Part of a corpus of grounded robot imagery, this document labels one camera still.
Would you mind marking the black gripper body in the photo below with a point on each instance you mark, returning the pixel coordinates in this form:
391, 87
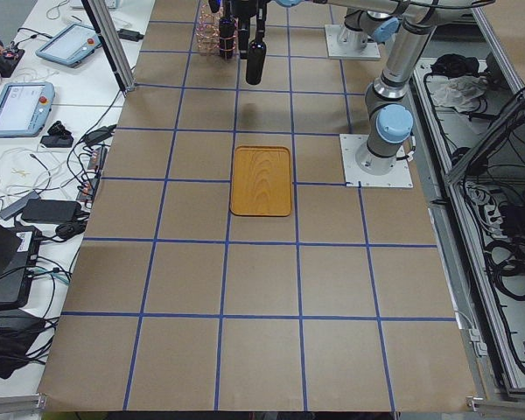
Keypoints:
246, 10

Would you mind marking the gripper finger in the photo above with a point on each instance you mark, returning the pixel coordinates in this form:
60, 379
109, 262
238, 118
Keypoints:
260, 28

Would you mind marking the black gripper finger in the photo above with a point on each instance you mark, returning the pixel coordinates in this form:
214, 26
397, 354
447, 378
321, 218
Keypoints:
243, 34

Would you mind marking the dark wine bottle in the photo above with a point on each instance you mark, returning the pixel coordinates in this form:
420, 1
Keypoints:
227, 27
255, 61

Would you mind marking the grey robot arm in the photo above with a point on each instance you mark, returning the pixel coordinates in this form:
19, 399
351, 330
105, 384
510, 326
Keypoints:
412, 23

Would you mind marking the wooden tray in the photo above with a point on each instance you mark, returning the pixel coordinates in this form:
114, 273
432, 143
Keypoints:
261, 181

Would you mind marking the black power adapter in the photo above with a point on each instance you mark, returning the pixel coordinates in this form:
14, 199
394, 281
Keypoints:
127, 34

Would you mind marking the teach pendant far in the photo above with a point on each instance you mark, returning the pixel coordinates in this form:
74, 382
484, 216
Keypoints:
70, 46

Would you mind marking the teach pendant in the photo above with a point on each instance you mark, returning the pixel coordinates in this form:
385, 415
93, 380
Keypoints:
70, 46
24, 108

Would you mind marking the white crumpled cloth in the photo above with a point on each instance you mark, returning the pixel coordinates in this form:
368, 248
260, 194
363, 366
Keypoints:
462, 94

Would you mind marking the teach pendant near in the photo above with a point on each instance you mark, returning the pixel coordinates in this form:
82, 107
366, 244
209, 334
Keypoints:
24, 108

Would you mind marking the black power brick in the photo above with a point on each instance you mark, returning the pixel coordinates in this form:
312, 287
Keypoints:
50, 211

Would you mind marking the black laptop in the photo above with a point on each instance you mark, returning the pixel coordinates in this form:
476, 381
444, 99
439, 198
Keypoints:
19, 250

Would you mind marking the copper wire bottle basket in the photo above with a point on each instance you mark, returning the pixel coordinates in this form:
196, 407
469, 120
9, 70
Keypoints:
207, 28

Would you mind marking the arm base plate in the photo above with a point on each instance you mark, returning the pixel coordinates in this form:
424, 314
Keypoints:
363, 169
345, 44

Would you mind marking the aluminium frame post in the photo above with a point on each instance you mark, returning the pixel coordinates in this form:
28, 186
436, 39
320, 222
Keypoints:
104, 27

